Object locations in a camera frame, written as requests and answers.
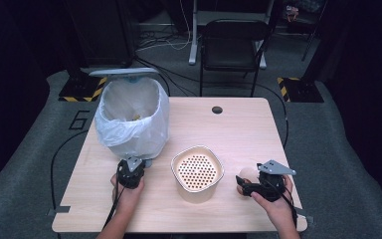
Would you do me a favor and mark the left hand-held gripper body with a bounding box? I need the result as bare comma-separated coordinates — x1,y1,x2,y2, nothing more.
116,156,146,189

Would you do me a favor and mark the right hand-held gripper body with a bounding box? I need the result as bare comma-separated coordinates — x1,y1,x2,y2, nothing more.
252,159,296,203

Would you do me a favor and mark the pale peach round object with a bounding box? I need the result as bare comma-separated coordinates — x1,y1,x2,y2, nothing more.
237,166,262,197

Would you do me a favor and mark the white plastic trash bag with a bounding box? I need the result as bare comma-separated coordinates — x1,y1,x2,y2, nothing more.
94,78,171,160

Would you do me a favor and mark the pale blue pedal trash can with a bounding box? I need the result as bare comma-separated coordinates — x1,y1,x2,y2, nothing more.
89,67,171,169

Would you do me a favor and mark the person's left hand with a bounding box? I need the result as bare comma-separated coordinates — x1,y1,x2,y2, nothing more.
109,173,145,213

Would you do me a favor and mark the person's right hand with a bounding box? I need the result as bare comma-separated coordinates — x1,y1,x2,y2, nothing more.
250,174,296,231

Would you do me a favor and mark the cream perforated basket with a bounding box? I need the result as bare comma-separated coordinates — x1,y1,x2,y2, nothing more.
170,144,226,204

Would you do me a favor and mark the grey tape strip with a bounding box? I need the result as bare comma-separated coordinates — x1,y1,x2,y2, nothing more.
294,206,314,227

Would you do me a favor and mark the striped black stand base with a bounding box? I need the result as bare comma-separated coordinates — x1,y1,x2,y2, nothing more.
58,70,109,103
277,77,325,104

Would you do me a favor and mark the black folding chair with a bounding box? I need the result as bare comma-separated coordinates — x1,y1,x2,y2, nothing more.
198,19,271,98

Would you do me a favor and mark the black cabinet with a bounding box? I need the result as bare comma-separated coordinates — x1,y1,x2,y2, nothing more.
63,0,137,68

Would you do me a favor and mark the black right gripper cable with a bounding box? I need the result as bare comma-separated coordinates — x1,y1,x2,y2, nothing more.
271,178,298,228

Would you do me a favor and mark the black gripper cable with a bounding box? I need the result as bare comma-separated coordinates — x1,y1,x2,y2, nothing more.
101,164,127,231
271,178,298,228

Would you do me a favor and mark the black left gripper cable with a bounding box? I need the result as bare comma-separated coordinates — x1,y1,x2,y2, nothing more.
101,164,127,231

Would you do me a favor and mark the black floor cable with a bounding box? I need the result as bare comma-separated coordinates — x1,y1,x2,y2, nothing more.
254,83,289,149

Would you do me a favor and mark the bundle of black floor cables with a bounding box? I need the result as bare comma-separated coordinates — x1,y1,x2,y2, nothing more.
132,55,201,98

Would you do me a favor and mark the white floor cable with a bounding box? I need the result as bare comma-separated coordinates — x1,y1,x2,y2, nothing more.
135,0,193,53

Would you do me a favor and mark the white desk frame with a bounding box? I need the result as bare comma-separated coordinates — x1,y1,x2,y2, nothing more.
188,0,276,70

